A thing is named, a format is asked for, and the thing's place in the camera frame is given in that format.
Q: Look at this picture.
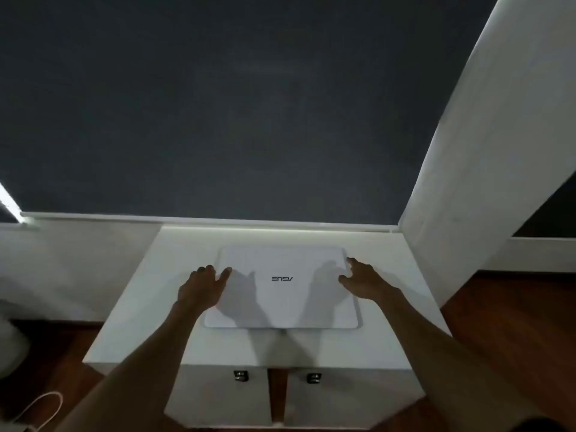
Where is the small dark grey roller blind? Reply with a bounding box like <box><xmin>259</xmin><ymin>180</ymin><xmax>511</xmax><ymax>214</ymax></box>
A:
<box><xmin>512</xmin><ymin>170</ymin><xmax>576</xmax><ymax>241</ymax></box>

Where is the person's left forearm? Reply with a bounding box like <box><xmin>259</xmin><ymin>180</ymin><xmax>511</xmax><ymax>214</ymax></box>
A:
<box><xmin>53</xmin><ymin>299</ymin><xmax>200</xmax><ymax>432</ymax></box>

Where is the large dark grey roller blind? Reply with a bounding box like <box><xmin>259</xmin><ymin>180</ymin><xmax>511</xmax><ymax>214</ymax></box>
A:
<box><xmin>0</xmin><ymin>0</ymin><xmax>501</xmax><ymax>233</ymax></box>

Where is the white closed laptop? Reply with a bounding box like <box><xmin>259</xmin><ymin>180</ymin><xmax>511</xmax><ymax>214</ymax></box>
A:
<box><xmin>201</xmin><ymin>246</ymin><xmax>364</xmax><ymax>331</ymax></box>

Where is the white cabinet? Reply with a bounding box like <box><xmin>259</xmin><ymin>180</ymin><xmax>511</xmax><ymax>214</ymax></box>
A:
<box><xmin>83</xmin><ymin>226</ymin><xmax>452</xmax><ymax>431</ymax></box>

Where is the white cable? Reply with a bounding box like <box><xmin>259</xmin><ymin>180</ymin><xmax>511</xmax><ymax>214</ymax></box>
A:
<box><xmin>13</xmin><ymin>391</ymin><xmax>64</xmax><ymax>424</ymax></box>

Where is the person's right forearm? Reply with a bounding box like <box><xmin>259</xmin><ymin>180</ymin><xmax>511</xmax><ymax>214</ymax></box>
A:
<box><xmin>373</xmin><ymin>287</ymin><xmax>569</xmax><ymax>432</ymax></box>

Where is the person's left hand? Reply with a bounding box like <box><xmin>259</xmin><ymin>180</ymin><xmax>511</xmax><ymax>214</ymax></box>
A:
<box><xmin>177</xmin><ymin>264</ymin><xmax>233</xmax><ymax>311</ymax></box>

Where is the white cabinet door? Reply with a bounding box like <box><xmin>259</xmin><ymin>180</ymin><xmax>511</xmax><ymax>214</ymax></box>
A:
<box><xmin>283</xmin><ymin>368</ymin><xmax>426</xmax><ymax>431</ymax></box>
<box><xmin>163</xmin><ymin>365</ymin><xmax>272</xmax><ymax>430</ymax></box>

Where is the person's right hand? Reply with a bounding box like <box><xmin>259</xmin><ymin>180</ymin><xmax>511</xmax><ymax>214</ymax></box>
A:
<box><xmin>338</xmin><ymin>257</ymin><xmax>401</xmax><ymax>302</ymax></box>

